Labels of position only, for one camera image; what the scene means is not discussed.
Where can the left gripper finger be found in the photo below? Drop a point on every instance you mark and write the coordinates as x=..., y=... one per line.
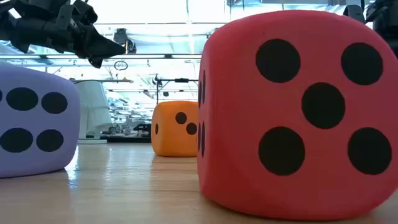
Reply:
x=105, y=53
x=102, y=42

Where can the large orange foam die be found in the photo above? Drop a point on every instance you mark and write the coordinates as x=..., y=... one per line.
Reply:
x=168, y=137

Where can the large purple foam die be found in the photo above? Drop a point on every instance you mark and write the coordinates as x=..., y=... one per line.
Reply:
x=37, y=161

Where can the large red foam die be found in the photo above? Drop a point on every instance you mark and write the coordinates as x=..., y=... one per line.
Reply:
x=242, y=124

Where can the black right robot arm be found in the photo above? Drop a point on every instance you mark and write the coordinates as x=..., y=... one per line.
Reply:
x=385, y=25

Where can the white cylindrical device on stand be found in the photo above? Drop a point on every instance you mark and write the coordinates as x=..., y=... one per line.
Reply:
x=93, y=105

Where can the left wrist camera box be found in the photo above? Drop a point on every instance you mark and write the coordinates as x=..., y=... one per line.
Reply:
x=85, y=14

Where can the long grey overhead rail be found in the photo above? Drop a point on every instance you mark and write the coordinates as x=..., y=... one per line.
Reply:
x=155, y=56

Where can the black metal stand frame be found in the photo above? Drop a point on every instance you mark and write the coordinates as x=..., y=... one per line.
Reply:
x=182, y=80

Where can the black metal table frame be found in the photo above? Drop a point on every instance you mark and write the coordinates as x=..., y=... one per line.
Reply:
x=130, y=140

